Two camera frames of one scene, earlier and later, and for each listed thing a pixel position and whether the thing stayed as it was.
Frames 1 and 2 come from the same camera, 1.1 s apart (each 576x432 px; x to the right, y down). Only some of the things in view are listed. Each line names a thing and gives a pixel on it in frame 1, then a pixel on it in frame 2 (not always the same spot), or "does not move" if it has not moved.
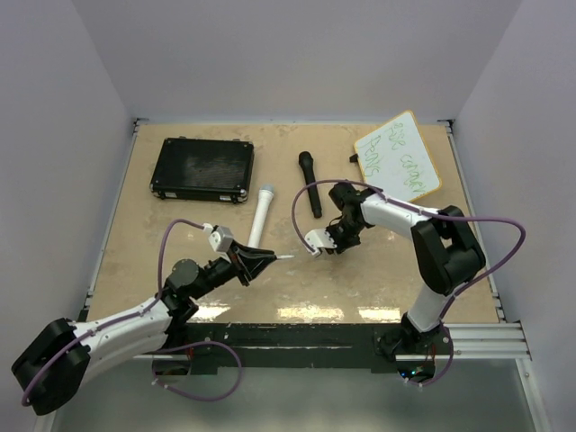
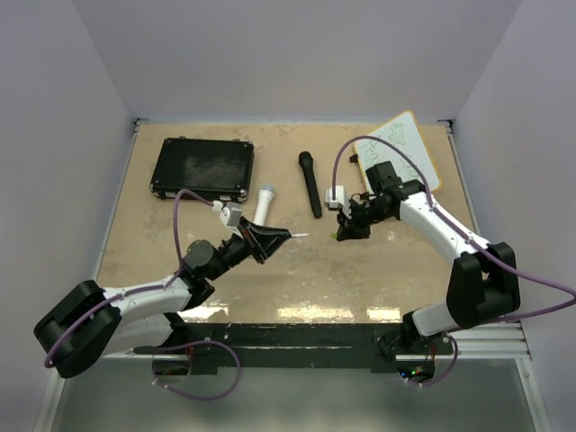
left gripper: (252, 261) to (260, 239)
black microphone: (306, 162) does not move
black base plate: (285, 345) does not move
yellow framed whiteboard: (394, 158) does not move
